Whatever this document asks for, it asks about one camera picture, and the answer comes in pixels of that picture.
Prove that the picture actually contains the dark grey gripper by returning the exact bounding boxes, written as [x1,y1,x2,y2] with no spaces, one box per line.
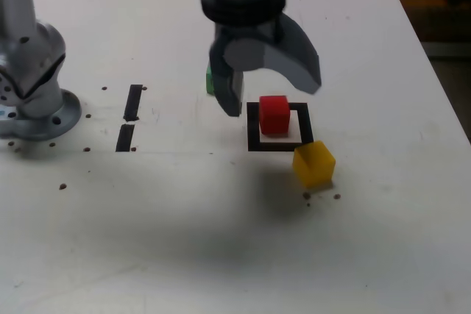
[208,14,322,118]

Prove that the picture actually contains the red cube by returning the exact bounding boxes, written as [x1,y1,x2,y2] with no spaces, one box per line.
[258,95,291,136]

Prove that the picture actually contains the green cube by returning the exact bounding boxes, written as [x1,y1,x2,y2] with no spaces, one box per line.
[205,65,219,96]

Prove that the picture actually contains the yellow cube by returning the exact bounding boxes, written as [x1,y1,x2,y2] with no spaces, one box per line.
[292,140,337,188]

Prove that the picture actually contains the black tape square outline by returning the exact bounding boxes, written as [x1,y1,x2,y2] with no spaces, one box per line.
[247,101,315,153]

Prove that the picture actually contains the black tape strip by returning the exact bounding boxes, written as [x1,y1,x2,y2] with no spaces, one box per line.
[115,84,144,153]

